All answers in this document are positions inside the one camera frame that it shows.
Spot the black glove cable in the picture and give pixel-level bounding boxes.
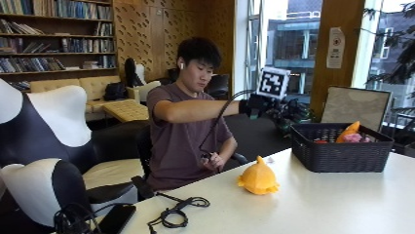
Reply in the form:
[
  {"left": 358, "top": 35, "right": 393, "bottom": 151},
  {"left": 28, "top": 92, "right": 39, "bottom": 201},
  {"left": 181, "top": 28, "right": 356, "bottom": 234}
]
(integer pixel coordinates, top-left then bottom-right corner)
[{"left": 197, "top": 89, "right": 257, "bottom": 160}]

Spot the white cube with black markers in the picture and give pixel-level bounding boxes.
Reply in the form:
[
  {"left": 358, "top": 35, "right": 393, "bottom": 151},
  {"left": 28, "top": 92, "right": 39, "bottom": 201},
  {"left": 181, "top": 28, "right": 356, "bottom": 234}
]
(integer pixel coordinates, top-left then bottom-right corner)
[{"left": 256, "top": 66, "right": 292, "bottom": 100}]

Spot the the person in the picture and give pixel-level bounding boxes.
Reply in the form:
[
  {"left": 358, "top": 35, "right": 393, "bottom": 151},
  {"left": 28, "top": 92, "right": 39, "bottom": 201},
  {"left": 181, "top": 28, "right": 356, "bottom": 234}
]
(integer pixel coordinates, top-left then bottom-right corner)
[{"left": 145, "top": 36, "right": 251, "bottom": 192}]

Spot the yellow soft toy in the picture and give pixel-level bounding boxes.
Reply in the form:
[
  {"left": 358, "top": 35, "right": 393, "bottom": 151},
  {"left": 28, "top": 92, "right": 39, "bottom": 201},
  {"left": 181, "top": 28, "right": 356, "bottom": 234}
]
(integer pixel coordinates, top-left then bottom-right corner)
[{"left": 236, "top": 155, "right": 282, "bottom": 196}]

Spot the black office chair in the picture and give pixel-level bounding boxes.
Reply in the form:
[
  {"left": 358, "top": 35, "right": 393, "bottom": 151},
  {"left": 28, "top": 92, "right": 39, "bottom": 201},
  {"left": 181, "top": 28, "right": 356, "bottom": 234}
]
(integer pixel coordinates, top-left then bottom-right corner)
[{"left": 131, "top": 124, "right": 251, "bottom": 201}]

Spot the black lounge chair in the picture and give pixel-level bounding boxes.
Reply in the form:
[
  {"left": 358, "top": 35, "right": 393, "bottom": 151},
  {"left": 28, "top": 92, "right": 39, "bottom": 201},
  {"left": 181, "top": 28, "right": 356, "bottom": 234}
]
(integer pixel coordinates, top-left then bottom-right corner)
[{"left": 204, "top": 73, "right": 232, "bottom": 100}]

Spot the orange soft toy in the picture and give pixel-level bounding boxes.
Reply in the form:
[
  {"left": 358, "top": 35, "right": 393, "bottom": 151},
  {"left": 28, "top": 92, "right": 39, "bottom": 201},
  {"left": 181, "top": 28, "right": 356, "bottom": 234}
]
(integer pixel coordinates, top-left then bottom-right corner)
[{"left": 336, "top": 120, "right": 362, "bottom": 144}]

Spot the beige framed board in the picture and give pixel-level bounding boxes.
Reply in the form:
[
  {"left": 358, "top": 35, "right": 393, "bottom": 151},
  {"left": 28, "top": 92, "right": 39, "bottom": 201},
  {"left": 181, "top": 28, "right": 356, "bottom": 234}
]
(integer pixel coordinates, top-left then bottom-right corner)
[{"left": 320, "top": 85, "right": 393, "bottom": 134}]

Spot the pink soft toy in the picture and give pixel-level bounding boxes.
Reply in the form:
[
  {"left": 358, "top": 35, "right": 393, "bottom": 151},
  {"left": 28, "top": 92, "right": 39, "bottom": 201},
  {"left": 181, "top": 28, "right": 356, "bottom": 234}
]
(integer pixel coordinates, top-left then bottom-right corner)
[{"left": 342, "top": 133, "right": 373, "bottom": 144}]

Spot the black woven basket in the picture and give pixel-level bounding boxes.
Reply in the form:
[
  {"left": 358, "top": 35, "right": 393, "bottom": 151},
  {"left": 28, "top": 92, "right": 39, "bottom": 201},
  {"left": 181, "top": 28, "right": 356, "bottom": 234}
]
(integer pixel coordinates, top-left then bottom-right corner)
[{"left": 289, "top": 122, "right": 396, "bottom": 174}]

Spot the white paper sign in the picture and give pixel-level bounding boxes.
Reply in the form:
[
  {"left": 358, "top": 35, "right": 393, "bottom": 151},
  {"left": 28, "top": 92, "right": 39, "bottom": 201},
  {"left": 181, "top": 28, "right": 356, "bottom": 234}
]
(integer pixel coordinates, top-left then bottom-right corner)
[{"left": 326, "top": 26, "right": 346, "bottom": 69}]

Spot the yellow tufted ottoman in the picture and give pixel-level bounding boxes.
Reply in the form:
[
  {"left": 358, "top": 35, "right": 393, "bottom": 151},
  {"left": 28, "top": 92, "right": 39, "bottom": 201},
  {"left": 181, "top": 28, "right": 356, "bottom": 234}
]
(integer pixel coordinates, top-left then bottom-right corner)
[{"left": 102, "top": 99, "right": 151, "bottom": 124}]

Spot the black smartphone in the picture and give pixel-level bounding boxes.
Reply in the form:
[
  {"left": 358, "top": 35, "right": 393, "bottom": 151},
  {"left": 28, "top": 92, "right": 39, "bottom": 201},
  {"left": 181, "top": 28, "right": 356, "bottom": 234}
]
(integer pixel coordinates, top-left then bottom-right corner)
[{"left": 96, "top": 203, "right": 137, "bottom": 234}]

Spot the slim black and white chair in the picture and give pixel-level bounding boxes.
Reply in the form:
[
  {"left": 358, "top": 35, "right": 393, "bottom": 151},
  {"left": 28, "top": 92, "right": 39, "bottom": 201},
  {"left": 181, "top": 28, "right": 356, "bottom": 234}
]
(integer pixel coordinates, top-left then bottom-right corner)
[{"left": 124, "top": 58, "right": 163, "bottom": 102}]

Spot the black backpack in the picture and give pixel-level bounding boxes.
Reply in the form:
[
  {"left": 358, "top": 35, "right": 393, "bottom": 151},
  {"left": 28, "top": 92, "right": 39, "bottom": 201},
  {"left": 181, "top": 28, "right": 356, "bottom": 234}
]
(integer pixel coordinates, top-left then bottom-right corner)
[{"left": 103, "top": 81, "right": 131, "bottom": 102}]

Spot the beige leather sofa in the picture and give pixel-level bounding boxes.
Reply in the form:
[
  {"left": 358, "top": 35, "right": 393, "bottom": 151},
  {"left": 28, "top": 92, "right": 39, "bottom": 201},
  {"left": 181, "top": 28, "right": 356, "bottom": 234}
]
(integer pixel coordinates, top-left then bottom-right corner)
[{"left": 28, "top": 75, "right": 143, "bottom": 122}]

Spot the large black and white armchair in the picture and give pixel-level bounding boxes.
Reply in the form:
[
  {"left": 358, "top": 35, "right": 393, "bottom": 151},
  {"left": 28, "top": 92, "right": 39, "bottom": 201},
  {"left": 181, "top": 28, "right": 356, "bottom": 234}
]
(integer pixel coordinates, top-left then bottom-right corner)
[{"left": 0, "top": 77, "right": 152, "bottom": 209}]

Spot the wooden bookshelf with books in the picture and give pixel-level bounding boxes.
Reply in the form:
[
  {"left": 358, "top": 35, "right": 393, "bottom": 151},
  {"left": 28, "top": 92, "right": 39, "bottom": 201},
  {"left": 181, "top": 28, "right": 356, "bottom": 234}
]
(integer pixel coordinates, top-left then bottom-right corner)
[{"left": 0, "top": 0, "right": 119, "bottom": 92}]

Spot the black coiled cable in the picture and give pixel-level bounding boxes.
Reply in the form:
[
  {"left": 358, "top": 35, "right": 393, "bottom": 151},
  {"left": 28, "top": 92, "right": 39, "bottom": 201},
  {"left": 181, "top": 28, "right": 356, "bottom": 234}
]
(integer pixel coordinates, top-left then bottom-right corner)
[{"left": 145, "top": 191, "right": 213, "bottom": 234}]

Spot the black cable bundle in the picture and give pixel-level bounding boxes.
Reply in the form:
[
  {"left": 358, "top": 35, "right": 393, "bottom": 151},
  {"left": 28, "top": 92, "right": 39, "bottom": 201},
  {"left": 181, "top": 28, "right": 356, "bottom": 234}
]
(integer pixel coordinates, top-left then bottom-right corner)
[{"left": 52, "top": 202, "right": 104, "bottom": 234}]

